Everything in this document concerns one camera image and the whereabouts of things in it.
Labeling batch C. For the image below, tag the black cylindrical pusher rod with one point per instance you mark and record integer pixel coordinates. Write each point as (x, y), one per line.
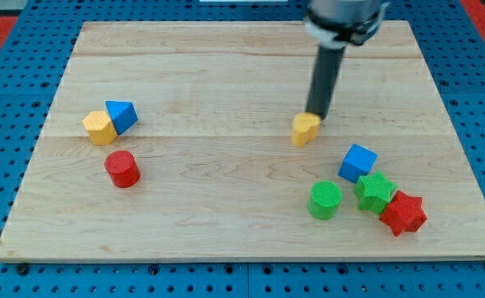
(325, 73)

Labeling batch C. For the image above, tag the blue triangle block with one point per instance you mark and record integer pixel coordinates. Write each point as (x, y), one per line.
(123, 115)

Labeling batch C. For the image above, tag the red cylinder block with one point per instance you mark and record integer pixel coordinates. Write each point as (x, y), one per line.
(122, 168)

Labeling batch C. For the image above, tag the green cylinder block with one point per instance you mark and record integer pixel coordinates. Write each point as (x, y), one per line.
(325, 198)

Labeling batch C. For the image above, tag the yellow hexagon block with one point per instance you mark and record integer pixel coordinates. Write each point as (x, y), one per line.
(99, 126)

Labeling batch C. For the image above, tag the wooden board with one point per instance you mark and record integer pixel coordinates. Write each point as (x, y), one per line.
(220, 179)

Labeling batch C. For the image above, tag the blue cube block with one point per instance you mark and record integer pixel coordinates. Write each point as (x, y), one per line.
(358, 161)

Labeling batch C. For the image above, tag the green star block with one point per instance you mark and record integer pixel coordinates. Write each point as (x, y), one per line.
(374, 192)

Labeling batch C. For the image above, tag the yellow heart block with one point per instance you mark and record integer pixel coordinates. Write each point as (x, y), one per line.
(305, 127)

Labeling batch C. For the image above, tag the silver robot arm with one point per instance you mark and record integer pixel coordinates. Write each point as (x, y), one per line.
(336, 24)

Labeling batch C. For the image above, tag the red star block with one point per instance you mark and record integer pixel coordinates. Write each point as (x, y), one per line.
(404, 214)

